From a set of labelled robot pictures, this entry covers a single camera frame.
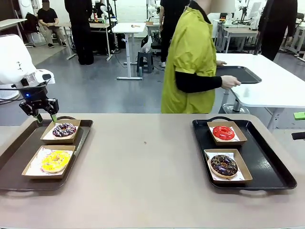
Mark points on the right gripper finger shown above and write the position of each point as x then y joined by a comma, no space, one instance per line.
299,136
299,115

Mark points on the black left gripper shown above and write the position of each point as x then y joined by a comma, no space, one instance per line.
33,94

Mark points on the dark purple sprinkled donut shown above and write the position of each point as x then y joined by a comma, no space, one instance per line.
59,132

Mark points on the brown cardboard food box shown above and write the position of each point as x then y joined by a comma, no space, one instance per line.
233,181
45,177
231,143
59,140

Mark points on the yellow sprinkled donut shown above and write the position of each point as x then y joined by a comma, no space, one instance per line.
48,164

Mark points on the dark grey serving tray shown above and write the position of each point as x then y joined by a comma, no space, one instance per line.
243,75

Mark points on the red glazed donut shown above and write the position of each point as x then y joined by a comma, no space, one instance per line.
218,133

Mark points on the chocolate sprinkled donut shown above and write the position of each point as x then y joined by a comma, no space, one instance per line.
216,167

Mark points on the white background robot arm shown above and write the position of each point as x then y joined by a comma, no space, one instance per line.
152,9
102,9

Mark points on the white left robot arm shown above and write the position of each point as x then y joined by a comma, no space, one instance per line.
12,62

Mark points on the person's right forearm black sleeve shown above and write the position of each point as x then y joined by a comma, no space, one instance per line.
200,83

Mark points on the black plastic serving tray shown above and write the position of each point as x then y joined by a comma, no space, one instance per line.
269,162

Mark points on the brown plastic serving tray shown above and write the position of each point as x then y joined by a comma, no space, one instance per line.
14,183

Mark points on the person's right hand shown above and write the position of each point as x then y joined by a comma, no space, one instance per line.
230,82

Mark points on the person's left hand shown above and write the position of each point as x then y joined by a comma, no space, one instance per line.
221,63

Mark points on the large white table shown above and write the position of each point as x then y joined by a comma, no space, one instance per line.
274,83

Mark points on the light desk white legs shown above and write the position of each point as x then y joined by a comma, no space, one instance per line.
70,43

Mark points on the white desk slanted legs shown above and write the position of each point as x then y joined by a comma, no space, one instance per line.
299,35

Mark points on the black tripod pole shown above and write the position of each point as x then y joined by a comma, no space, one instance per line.
257,45

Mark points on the standing person all black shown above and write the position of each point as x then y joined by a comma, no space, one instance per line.
82,35

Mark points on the black backpack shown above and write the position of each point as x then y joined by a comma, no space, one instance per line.
31,22

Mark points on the person in black jacket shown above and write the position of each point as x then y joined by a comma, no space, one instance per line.
274,28

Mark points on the small white side table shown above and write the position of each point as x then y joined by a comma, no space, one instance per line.
12,22

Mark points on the seated person black shirt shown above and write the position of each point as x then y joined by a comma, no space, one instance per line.
47,16

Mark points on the cluttered desk white legs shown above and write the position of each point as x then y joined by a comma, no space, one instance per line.
108,43

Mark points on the white background desk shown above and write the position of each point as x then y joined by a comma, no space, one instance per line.
238,30

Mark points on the small teal bottle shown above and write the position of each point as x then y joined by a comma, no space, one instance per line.
140,72

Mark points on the grey plastic stool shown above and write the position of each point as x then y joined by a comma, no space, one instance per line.
145,59

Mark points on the white plastic bag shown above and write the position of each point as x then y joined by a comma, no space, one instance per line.
146,45

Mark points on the person in green jacket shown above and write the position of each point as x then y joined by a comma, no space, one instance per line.
190,47

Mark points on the person black clothes white shoes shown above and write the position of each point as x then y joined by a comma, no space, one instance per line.
164,35

